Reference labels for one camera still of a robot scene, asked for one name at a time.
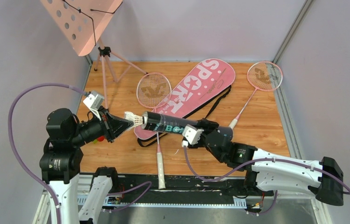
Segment white shuttlecock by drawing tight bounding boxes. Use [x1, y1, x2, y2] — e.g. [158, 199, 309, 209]
[124, 112, 144, 126]

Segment black shuttlecock tube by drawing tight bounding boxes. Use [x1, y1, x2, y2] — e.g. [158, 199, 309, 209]
[140, 112, 233, 139]

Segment pink racket cover bag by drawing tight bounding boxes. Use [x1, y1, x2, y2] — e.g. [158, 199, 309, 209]
[133, 58, 236, 148]

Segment pink badminton racket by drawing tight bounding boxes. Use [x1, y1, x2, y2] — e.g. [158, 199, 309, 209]
[137, 73, 172, 189]
[229, 61, 283, 129]

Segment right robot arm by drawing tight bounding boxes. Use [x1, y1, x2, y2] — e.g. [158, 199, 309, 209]
[196, 119, 345, 206]

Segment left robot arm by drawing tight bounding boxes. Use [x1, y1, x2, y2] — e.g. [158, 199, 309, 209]
[40, 106, 134, 224]

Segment colourful toy blocks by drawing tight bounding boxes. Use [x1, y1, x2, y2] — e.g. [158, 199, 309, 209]
[92, 136, 105, 144]

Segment pink music stand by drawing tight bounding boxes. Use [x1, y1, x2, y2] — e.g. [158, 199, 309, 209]
[41, 0, 148, 107]

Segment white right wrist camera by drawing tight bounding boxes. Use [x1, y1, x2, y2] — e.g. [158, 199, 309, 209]
[182, 125, 204, 147]

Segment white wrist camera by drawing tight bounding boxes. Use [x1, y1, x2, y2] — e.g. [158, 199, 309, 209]
[82, 91, 104, 121]
[182, 125, 204, 147]

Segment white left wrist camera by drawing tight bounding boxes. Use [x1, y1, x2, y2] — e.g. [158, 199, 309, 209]
[82, 91, 104, 121]

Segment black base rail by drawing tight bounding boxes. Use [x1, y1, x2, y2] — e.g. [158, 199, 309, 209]
[103, 174, 273, 206]

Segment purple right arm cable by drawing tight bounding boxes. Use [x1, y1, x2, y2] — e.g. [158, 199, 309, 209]
[183, 145, 350, 216]

